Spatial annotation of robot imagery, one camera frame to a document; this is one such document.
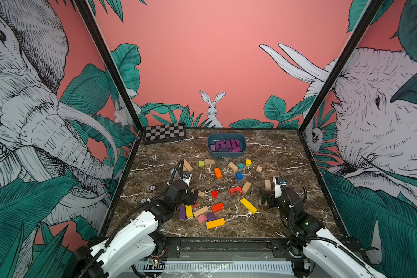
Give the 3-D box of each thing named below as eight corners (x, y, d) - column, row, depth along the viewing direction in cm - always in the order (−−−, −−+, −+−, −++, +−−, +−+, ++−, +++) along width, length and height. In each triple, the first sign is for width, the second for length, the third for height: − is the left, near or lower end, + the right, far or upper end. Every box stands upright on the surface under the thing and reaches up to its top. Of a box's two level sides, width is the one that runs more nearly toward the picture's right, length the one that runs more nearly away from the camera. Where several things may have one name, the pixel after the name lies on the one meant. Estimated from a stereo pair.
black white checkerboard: (145, 143, 114) (144, 140, 112) (147, 129, 123) (145, 126, 120) (186, 139, 117) (185, 135, 115) (185, 125, 126) (184, 122, 123)
